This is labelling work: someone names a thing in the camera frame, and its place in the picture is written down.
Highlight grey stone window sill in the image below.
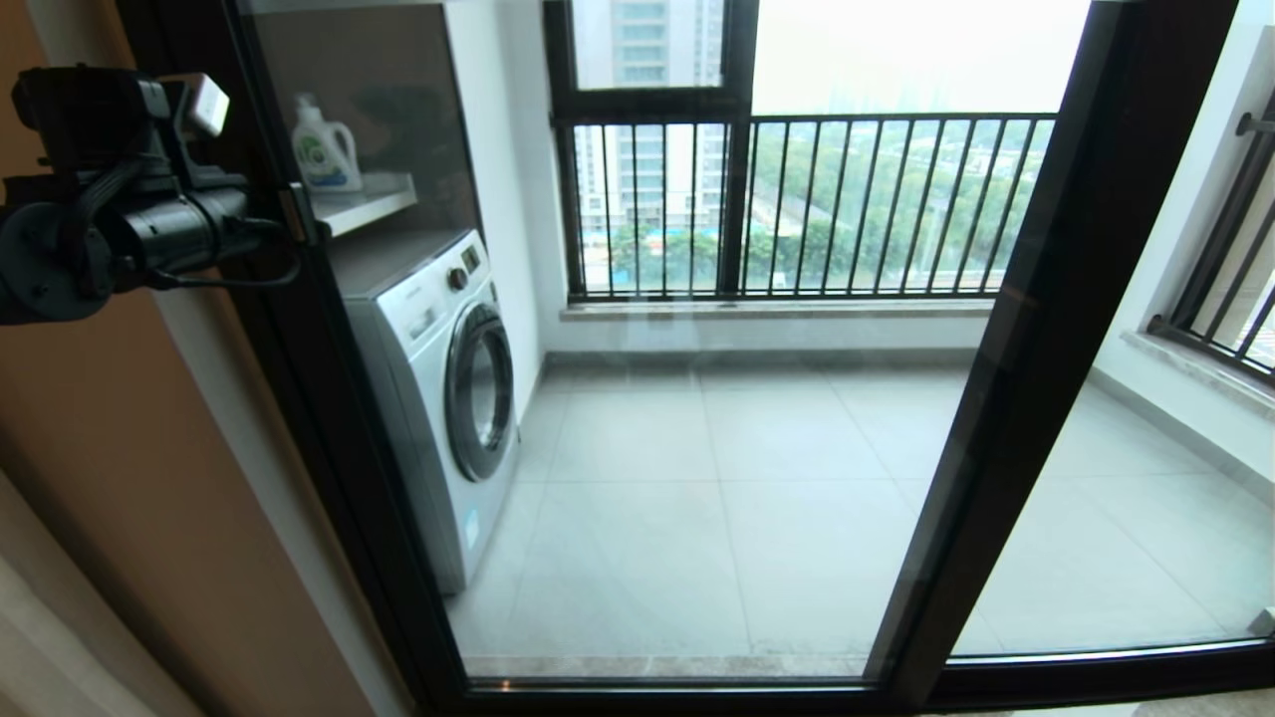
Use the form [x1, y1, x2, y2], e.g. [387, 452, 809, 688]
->
[1121, 332, 1275, 424]
[560, 299, 997, 320]

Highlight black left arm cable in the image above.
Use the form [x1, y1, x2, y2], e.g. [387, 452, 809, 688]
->
[60, 149, 305, 295]

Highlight white wall shelf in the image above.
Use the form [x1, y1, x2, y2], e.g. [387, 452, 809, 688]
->
[314, 173, 419, 240]

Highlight white front-load washing machine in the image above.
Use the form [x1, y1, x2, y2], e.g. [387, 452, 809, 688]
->
[334, 229, 524, 597]

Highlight black window frame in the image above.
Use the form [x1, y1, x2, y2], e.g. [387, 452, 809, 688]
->
[545, 0, 760, 300]

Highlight black framed fixed glass panel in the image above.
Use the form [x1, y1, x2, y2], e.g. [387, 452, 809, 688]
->
[936, 0, 1275, 710]

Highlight white laundry detergent bottle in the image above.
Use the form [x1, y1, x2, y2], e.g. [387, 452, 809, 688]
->
[291, 95, 364, 193]

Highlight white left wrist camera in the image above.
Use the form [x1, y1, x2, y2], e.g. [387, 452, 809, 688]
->
[184, 73, 232, 138]

